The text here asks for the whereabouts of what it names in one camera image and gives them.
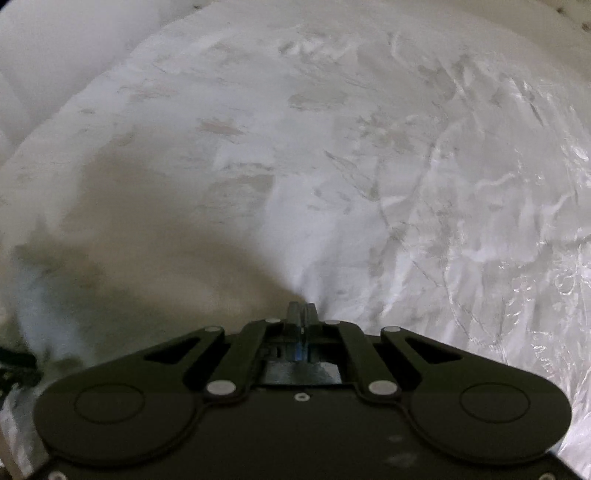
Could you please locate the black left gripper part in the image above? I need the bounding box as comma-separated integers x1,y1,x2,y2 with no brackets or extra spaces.
0,347,42,393

